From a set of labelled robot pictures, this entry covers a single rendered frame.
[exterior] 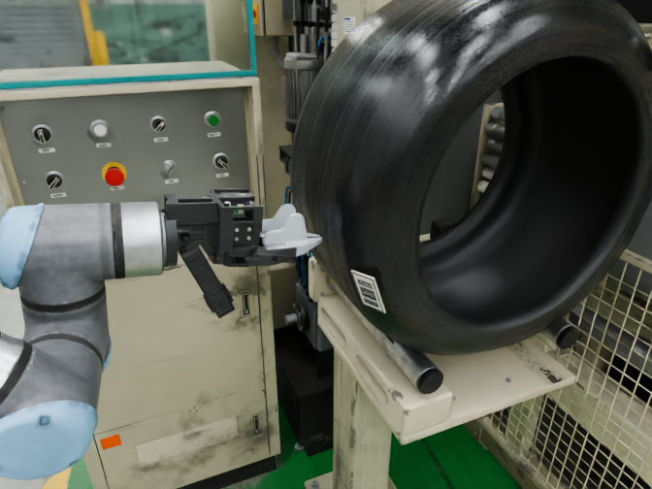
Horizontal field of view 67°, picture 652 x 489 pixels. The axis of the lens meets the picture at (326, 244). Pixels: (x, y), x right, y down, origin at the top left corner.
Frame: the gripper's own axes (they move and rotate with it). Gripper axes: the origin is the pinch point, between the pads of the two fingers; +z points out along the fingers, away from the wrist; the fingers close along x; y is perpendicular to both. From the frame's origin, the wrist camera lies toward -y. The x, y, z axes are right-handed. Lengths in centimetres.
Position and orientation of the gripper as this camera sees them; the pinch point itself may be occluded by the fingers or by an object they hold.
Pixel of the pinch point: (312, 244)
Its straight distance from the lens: 68.9
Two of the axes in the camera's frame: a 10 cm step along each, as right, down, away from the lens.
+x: -3.9, -4.1, 8.3
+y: 1.1, -9.1, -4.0
